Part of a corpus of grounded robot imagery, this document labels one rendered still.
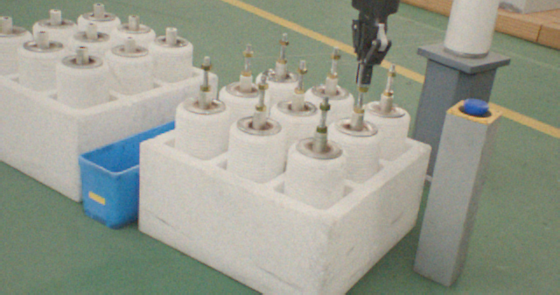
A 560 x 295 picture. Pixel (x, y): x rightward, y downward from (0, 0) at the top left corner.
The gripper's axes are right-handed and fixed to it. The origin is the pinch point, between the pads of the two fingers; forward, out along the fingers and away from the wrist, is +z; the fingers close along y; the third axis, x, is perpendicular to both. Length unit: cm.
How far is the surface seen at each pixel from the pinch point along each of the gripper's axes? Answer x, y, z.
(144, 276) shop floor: 35.1, -4.4, 34.8
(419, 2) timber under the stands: -104, 199, 33
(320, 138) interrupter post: 9.2, -9.1, 7.5
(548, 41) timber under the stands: -134, 138, 34
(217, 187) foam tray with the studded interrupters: 23.8, -3.3, 19.0
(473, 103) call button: -16.2, -8.1, 1.9
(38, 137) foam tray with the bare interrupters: 54, 29, 25
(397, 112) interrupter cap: -10.3, 6.3, 9.6
